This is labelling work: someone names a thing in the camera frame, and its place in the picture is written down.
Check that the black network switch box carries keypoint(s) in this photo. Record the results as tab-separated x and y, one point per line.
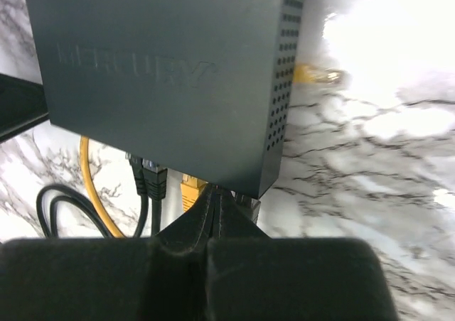
198	86

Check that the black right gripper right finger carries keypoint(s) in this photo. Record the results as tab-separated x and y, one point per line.
227	221

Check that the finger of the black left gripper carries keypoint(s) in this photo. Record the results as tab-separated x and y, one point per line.
23	106

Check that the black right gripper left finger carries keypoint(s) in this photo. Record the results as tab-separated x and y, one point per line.
191	230

